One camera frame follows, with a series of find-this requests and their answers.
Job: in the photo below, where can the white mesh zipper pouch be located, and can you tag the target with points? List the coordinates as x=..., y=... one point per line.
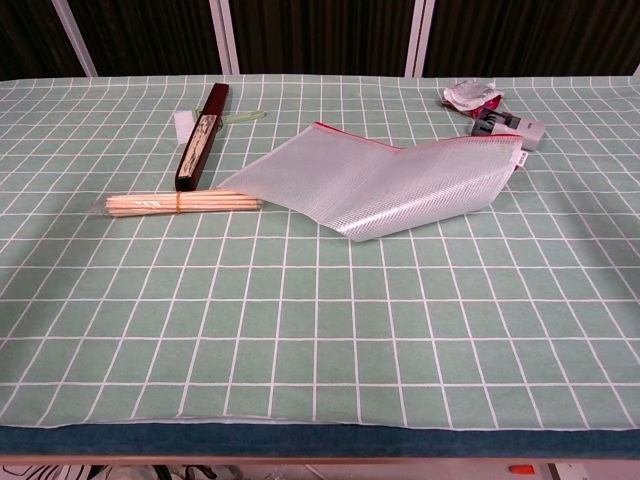
x=375, y=190

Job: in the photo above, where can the green white-grid tablecloth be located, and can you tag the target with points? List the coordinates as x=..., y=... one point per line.
x=300, y=325

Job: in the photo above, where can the dark red long box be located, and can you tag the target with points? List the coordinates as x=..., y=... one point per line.
x=200, y=140

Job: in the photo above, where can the wrapped wooden chopstick bundle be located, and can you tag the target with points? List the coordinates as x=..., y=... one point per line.
x=165, y=202

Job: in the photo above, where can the green brush with white bristles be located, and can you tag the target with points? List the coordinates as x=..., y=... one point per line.
x=184, y=127

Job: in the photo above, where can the dark blue felt table cover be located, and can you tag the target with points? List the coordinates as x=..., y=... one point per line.
x=300, y=440

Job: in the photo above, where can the dark pleated curtain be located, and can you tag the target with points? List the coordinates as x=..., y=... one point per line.
x=325, y=35

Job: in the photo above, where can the crumpled silver snack packet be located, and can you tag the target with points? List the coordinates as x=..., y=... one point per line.
x=467, y=94

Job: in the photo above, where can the grey black stapler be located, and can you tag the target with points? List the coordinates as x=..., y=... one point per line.
x=532, y=131

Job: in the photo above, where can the small orange object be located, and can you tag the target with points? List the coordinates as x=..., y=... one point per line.
x=521, y=469

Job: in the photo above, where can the white frame post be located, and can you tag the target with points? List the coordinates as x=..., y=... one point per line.
x=419, y=40
x=225, y=40
x=75, y=40

